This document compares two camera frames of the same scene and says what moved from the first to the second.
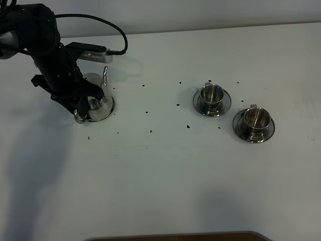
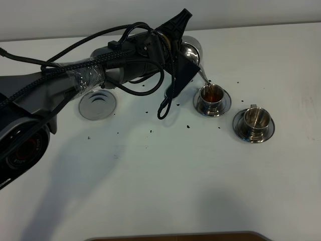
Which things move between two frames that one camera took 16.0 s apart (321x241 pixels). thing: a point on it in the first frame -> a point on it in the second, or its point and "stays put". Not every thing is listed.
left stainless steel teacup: (211, 96) stays put
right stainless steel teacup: (257, 121) stays put
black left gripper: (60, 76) -> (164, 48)
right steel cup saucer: (239, 130) stays put
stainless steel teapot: (97, 109) -> (191, 48)
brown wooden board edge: (239, 236) stays put
